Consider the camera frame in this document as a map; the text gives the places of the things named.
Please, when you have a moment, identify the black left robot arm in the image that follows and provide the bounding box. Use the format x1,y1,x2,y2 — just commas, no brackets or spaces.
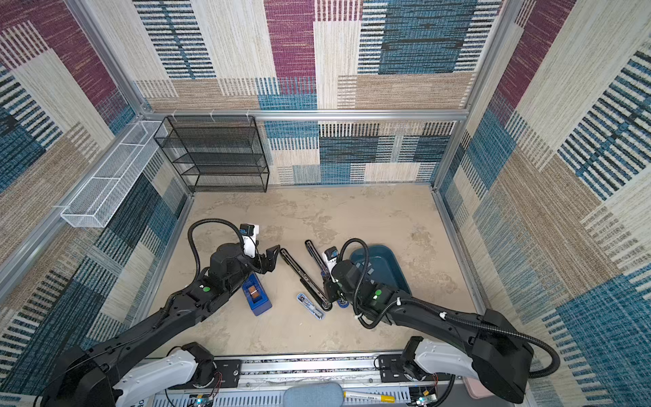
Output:
33,219,281,406

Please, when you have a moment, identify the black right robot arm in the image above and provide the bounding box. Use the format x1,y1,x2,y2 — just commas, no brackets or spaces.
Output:
323,238,560,404

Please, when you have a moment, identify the blue tape dispenser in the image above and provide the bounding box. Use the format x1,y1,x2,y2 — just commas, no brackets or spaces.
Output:
242,273,272,316

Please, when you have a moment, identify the teal plastic tray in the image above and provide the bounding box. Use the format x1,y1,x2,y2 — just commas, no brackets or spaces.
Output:
360,245,411,297

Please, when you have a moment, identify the grey-blue fabric case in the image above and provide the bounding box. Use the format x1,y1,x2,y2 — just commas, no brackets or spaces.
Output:
282,383,344,407

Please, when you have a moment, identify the yellow white marker pen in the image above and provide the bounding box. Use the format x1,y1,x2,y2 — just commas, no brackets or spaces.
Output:
343,391,396,404

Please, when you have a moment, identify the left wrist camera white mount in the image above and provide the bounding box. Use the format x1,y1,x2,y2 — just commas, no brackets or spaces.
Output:
240,223,259,258

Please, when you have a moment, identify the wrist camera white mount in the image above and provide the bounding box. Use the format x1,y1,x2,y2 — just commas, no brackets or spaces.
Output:
240,223,259,258
322,246,339,282

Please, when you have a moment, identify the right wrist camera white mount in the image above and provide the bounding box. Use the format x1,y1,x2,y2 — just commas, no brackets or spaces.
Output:
322,246,339,282

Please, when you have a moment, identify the black wire mesh shelf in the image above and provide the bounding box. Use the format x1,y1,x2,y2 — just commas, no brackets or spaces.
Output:
154,115,270,193

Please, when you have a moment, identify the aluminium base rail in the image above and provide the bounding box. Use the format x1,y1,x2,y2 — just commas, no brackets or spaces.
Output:
136,350,460,406

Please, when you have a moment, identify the white wire mesh basket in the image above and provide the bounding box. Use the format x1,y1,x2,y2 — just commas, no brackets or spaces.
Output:
61,120,161,228

